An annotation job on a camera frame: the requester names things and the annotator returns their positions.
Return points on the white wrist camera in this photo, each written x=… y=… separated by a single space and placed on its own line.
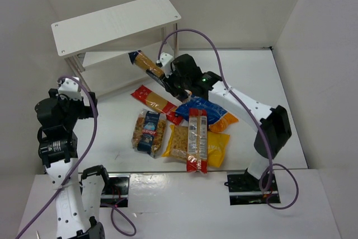
x=70 y=88
x=164 y=62

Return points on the blue fusilli pasta bag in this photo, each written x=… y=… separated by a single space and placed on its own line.
x=149 y=132

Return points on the red spaghetti bag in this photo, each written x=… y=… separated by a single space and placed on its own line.
x=157 y=103

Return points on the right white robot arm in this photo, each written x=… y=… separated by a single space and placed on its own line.
x=270 y=123

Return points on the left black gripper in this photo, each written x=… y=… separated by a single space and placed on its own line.
x=90 y=106

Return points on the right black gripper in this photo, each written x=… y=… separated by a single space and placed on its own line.
x=166 y=83

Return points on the white two-tier shelf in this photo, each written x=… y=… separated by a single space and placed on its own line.
x=96 y=45

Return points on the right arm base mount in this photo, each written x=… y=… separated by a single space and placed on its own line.
x=244 y=189

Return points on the dark blue spaghetti box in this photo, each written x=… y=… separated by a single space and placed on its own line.
x=139 y=59

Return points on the red long pasta bag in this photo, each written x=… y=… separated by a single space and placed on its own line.
x=197 y=143

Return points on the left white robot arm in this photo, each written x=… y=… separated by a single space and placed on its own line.
x=77 y=198

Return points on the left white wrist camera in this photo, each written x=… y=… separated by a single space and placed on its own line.
x=70 y=88

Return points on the blue orange pasta bag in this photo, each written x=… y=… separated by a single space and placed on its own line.
x=218 y=118

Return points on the yellow macaroni bag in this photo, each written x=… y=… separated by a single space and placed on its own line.
x=177 y=145

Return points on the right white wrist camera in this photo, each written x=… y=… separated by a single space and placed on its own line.
x=164 y=62

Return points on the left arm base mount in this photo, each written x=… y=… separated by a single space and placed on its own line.
x=116 y=190

